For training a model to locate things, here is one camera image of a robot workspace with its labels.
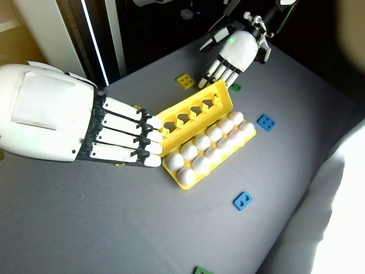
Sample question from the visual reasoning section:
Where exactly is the yellow egg carton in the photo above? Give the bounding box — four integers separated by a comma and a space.
155, 79, 257, 191

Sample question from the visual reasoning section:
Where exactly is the white cabinet panel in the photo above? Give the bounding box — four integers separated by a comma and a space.
11, 0, 86, 80

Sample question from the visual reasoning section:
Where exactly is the black pillar with light strip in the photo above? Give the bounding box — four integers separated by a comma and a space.
55, 0, 128, 88

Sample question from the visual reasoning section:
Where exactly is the grey table cloth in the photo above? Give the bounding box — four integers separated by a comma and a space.
0, 21, 365, 274

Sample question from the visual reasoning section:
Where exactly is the yellow four-hole block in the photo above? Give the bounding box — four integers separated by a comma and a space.
176, 74, 196, 90

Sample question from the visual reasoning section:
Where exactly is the white device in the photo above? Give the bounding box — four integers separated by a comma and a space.
132, 0, 162, 7

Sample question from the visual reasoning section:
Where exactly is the blue two-hole block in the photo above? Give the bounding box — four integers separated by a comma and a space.
233, 191, 254, 211

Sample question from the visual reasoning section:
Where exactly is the blue four-hole block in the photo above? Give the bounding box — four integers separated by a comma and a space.
257, 114, 277, 132

